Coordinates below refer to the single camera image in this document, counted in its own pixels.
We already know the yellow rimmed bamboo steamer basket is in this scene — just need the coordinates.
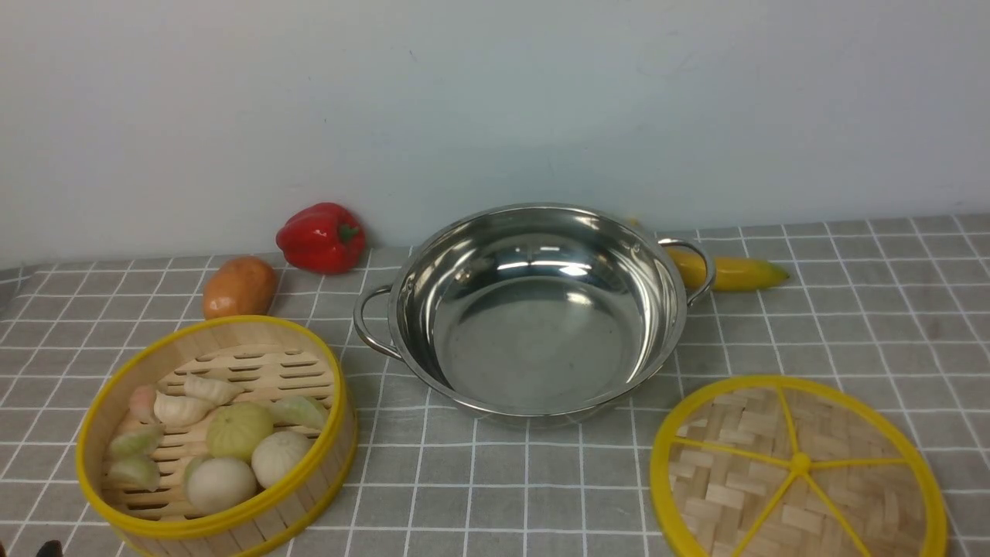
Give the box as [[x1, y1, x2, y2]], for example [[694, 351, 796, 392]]
[[75, 315, 360, 556]]

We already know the yellow rimmed bamboo steamer lid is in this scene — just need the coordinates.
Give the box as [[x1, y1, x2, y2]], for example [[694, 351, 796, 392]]
[[650, 376, 950, 556]]

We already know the stainless steel pot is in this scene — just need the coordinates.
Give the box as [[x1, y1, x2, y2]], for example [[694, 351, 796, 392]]
[[353, 203, 717, 427]]

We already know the red bell pepper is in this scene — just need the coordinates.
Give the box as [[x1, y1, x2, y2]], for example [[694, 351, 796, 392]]
[[275, 202, 367, 275]]

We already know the green dumpling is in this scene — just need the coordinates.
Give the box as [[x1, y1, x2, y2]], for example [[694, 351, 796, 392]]
[[107, 455, 162, 491], [108, 425, 164, 461], [269, 395, 329, 431]]

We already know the yellow banana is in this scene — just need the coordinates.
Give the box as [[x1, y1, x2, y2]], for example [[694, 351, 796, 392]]
[[666, 247, 790, 292]]

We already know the brown potato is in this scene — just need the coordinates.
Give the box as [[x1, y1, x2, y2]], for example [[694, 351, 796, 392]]
[[202, 256, 278, 320]]

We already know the white round bun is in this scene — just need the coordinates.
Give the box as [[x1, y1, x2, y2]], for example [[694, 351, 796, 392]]
[[183, 456, 257, 514], [251, 430, 312, 489]]

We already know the green round bun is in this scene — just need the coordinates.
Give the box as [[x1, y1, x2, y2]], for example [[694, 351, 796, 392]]
[[206, 402, 275, 462]]

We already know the white pleated dumpling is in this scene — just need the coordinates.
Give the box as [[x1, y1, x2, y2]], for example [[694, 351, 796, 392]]
[[184, 376, 244, 406], [153, 392, 215, 428]]

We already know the pink dumpling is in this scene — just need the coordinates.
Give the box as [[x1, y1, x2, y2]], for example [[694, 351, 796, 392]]
[[128, 384, 159, 425]]

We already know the grey checked tablecloth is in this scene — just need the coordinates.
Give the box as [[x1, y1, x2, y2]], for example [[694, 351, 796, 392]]
[[1, 214, 989, 556]]

